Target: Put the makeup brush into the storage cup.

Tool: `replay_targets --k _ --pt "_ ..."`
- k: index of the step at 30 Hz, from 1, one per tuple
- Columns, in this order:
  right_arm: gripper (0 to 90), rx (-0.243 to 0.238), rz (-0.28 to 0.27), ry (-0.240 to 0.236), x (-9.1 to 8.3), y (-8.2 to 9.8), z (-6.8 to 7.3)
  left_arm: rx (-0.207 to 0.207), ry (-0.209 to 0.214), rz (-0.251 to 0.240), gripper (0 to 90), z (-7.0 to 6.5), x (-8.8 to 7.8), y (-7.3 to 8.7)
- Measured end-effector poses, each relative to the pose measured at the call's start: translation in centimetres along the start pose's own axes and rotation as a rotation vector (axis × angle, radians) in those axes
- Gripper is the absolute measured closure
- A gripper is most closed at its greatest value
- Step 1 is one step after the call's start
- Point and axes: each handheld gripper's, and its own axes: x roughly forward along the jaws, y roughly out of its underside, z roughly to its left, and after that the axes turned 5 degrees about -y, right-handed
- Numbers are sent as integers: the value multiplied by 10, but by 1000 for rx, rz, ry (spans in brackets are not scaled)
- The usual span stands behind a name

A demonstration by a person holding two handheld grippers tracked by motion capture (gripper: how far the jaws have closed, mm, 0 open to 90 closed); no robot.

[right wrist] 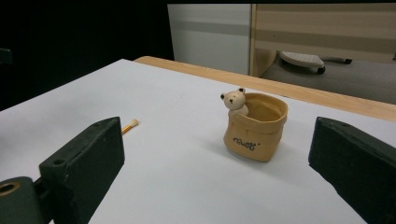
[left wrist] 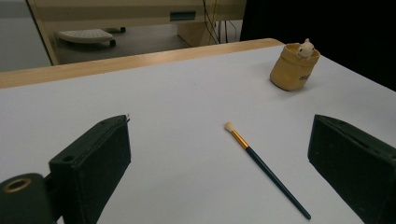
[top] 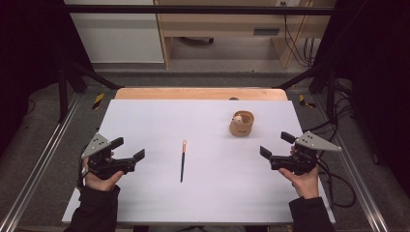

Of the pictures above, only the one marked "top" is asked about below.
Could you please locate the aluminium rail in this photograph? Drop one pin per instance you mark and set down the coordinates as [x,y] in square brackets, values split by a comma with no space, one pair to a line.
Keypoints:
[361,180]
[42,158]

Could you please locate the white cabinet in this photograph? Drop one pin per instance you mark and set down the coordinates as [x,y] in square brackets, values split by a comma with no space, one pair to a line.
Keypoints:
[119,35]

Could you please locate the person's right hand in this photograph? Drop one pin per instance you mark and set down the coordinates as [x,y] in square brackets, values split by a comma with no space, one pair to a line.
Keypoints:
[304,185]

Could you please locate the white board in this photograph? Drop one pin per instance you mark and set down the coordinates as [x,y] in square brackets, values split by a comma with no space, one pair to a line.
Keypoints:
[193,199]

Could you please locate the person's left hand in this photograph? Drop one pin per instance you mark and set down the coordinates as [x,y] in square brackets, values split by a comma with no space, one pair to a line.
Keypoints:
[102,183]

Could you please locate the wooden table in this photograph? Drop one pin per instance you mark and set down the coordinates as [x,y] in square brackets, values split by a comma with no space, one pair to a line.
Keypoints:
[193,94]

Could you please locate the wooden pen holder with figure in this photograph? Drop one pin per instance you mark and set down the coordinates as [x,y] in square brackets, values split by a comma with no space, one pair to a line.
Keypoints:
[241,127]

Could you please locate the dark curtain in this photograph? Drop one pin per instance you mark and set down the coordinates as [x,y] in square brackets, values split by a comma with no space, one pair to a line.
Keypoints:
[29,64]
[377,80]

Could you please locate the black pen with orange end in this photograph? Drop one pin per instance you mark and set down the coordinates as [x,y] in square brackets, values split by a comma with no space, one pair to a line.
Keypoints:
[182,161]

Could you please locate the black metal stand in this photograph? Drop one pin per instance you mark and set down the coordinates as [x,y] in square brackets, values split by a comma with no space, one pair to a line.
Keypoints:
[330,93]
[63,93]

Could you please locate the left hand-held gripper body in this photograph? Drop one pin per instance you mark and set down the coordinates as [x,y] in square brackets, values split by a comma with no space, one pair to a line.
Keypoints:
[96,146]

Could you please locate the yellow and black tape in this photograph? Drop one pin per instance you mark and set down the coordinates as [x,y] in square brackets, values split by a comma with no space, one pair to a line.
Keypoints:
[303,101]
[98,101]

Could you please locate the black horizontal frame bar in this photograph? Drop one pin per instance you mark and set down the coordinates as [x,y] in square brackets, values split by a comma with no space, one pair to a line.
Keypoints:
[193,9]

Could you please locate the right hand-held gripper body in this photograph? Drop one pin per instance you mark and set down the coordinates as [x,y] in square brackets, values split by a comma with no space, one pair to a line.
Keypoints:
[314,143]

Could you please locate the light wooden desk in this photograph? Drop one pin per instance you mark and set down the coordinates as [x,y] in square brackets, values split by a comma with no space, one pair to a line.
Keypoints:
[222,24]

